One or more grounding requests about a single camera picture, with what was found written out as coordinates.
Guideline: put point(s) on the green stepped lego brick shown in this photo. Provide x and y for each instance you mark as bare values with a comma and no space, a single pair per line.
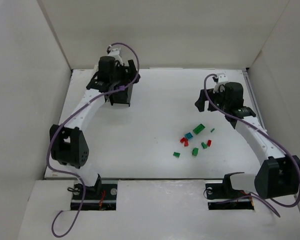
195,152

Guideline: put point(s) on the black slatted container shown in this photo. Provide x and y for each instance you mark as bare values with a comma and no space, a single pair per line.
123,96

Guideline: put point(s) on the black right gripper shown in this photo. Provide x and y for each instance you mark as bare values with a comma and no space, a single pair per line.
208,100

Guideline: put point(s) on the green small lego left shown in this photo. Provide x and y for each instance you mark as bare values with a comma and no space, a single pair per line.
176,154

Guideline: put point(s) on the white slatted container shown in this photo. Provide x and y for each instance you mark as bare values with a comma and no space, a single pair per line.
95,69

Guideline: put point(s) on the green lego plate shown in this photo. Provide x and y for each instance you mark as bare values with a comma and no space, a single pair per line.
198,129

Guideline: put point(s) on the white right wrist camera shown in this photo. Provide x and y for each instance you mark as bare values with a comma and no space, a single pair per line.
220,81

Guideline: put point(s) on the red slope lego piece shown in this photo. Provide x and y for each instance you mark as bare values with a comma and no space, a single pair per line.
186,143

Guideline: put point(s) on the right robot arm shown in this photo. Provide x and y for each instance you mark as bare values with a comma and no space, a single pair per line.
279,173

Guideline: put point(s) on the teal square lego brick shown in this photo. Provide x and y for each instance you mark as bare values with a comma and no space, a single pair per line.
188,136

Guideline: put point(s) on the red arch lego piece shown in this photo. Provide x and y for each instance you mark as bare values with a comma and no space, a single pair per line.
183,140

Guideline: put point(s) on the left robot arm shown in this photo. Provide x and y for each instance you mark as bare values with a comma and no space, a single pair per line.
111,83

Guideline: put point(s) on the green slope lego piece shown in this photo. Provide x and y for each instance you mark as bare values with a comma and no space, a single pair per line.
204,145

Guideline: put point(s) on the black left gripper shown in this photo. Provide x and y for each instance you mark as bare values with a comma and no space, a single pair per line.
121,94

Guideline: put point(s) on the red small lego brick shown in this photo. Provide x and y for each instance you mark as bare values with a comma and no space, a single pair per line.
209,142

